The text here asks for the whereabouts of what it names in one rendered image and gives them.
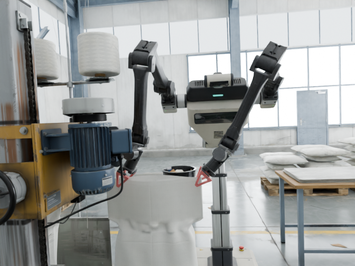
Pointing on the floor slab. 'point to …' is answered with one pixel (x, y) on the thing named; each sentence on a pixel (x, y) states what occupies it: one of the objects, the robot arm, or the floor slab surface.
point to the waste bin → (180, 172)
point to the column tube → (8, 48)
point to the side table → (303, 215)
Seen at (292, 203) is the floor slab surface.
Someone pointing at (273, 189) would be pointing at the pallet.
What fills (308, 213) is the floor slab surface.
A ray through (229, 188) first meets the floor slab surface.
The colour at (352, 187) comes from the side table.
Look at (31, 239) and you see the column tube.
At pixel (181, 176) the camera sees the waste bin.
